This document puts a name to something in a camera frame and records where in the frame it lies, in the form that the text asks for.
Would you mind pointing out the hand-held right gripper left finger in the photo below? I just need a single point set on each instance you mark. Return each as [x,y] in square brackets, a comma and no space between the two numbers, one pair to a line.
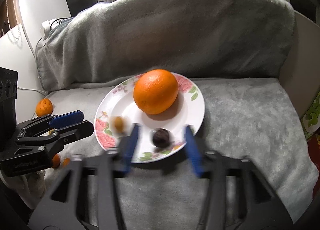
[128,144]

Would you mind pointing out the large orange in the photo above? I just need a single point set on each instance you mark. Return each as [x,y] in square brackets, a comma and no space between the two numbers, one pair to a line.
[156,91]

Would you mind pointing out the dark plum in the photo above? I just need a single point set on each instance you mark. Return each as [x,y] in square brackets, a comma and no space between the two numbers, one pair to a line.
[162,137]

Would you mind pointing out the small tan round fruit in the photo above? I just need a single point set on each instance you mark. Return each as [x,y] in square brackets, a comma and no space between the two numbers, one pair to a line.
[120,124]

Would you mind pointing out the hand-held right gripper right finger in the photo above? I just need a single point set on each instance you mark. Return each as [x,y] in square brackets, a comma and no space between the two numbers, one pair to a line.
[193,149]

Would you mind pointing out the grey fleece blanket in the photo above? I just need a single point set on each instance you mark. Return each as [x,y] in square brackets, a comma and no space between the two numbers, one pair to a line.
[175,32]

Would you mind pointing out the white power strip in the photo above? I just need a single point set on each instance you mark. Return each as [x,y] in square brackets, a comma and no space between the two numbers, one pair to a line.
[47,27]

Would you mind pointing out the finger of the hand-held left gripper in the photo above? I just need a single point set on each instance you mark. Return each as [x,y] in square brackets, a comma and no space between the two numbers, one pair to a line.
[80,128]
[67,117]

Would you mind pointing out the beige sofa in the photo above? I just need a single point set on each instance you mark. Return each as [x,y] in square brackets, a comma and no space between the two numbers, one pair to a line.
[300,69]

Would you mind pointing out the green floral cloth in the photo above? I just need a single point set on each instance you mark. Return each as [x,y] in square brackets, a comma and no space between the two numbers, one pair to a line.
[312,117]

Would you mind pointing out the white floral plate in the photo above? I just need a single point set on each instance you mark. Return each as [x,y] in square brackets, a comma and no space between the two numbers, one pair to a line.
[175,124]

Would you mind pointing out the person's left hand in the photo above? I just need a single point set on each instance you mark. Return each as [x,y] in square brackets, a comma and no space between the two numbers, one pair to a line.
[25,187]

